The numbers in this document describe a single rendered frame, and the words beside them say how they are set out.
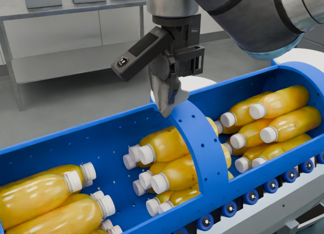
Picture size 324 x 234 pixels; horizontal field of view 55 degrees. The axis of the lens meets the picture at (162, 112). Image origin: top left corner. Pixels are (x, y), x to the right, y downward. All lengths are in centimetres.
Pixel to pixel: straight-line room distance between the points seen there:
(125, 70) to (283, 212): 66
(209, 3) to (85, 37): 360
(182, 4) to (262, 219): 63
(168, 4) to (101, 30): 350
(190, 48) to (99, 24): 343
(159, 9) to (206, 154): 28
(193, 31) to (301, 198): 65
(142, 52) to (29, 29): 337
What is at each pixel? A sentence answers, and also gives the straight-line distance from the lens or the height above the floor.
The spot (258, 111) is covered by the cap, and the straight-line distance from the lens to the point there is 84.
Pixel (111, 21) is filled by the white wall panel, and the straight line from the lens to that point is 402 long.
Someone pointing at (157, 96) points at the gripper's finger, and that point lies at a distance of 63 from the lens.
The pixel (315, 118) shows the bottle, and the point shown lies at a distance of 94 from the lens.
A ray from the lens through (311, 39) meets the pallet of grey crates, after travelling 390.
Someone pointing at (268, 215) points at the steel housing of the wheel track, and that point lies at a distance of 95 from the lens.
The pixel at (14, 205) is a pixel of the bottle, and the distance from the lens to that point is 60.
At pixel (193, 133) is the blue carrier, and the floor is 121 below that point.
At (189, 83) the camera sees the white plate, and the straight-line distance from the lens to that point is 120.
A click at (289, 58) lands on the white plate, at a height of 104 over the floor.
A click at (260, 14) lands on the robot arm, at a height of 147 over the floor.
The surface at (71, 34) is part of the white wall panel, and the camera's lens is 395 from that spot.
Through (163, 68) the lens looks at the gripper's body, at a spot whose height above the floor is 134.
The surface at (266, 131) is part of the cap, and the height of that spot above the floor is 111.
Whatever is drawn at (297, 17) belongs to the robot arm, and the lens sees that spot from 43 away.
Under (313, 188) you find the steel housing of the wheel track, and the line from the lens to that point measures 108.
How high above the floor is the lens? 158
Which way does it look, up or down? 32 degrees down
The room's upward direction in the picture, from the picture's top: straight up
